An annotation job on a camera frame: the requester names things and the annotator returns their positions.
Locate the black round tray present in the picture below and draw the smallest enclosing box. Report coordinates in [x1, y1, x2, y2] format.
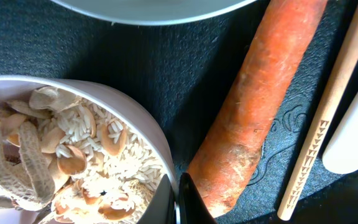
[0, 1, 357, 223]

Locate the wooden chopstick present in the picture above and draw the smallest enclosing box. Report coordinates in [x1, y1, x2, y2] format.
[277, 5, 358, 221]

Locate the pink bowl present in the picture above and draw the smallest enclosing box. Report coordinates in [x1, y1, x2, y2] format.
[0, 75, 180, 223]

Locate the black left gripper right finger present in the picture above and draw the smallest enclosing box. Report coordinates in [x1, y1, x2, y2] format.
[178, 172, 217, 224]

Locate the peanut shells and rice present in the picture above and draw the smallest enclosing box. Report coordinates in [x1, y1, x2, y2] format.
[0, 86, 165, 223]

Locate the grey round plate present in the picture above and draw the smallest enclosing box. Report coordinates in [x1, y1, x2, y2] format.
[52, 0, 255, 26]

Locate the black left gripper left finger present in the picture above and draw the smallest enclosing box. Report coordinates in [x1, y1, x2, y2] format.
[137, 175, 177, 224]

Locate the orange carrot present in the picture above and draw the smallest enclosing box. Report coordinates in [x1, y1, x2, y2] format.
[188, 0, 327, 218]

